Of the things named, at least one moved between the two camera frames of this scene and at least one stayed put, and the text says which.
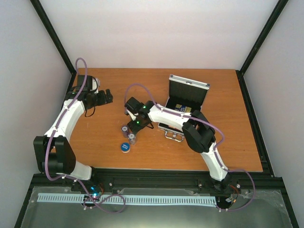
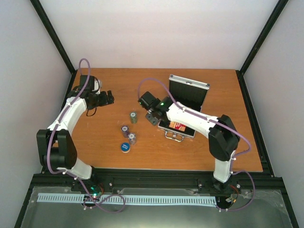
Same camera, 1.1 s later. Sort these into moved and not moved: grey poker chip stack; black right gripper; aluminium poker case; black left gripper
Moved: black right gripper
Not moved: aluminium poker case; grey poker chip stack; black left gripper
